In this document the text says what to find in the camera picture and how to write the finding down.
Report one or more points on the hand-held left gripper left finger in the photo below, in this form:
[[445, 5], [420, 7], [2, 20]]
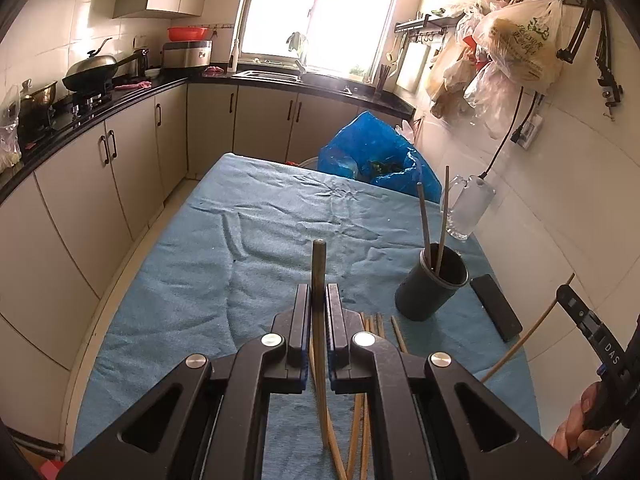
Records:
[[303, 340]]

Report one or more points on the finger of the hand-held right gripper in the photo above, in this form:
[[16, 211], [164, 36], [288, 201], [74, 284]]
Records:
[[575, 307]]

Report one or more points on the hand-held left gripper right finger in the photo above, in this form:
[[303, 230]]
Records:
[[334, 340]]

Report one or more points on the wooden chopstick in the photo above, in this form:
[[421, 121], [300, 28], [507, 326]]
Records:
[[500, 361], [318, 270], [443, 215], [425, 225], [398, 334], [381, 325]]

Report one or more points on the dark cylindrical chopstick holder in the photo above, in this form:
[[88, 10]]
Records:
[[430, 292]]

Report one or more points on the person's right hand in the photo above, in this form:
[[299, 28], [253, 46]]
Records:
[[575, 435]]

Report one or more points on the black smartphone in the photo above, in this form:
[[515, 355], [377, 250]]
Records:
[[496, 307]]

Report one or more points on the blue tablecloth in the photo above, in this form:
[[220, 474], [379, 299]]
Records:
[[210, 260]]

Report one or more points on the glass beer mug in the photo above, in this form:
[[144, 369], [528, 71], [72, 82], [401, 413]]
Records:
[[467, 210]]

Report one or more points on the blue plastic bag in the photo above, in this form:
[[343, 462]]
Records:
[[370, 140]]

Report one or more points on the white crumpled plastic bag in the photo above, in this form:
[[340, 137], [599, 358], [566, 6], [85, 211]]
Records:
[[405, 130]]

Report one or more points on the beige base cabinets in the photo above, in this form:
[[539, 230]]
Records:
[[130, 160]]

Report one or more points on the cluster of clear plastic bags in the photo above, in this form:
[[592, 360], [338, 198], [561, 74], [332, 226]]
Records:
[[457, 70]]

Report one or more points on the dark utensil caddy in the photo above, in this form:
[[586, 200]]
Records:
[[383, 77]]

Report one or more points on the steel sink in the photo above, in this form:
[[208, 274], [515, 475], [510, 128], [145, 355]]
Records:
[[267, 74]]

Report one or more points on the large printed plastic bag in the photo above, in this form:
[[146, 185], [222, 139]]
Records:
[[517, 45]]

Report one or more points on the white cutting board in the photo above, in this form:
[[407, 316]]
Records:
[[412, 67]]

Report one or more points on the pink cloth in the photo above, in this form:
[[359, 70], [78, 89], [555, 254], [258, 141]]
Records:
[[134, 85], [215, 70]]

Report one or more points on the white bottle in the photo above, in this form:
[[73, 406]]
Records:
[[232, 55]]

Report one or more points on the green hanging cloth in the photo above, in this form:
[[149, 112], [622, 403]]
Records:
[[297, 44]]

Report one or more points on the silver countertop appliance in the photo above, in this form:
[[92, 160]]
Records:
[[186, 55]]

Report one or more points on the electric kettle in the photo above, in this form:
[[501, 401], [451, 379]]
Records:
[[142, 64]]

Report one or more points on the gas stove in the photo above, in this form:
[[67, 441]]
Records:
[[85, 102]]

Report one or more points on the window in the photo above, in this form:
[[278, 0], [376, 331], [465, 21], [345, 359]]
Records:
[[320, 15]]

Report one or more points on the red basin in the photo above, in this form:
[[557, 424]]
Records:
[[189, 34]]

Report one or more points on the black wok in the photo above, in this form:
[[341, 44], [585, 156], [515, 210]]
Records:
[[90, 77]]

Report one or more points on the steel wok lid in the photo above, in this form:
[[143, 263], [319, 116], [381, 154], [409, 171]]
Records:
[[95, 61]]

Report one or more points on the clear plastic bag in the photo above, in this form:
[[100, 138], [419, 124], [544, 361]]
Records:
[[7, 135]]

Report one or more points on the steel pot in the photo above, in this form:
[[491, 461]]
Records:
[[37, 96]]

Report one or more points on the white wall outlet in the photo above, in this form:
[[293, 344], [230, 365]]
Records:
[[532, 130]]

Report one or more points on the black wall shelf rack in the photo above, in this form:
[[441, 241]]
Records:
[[430, 22]]

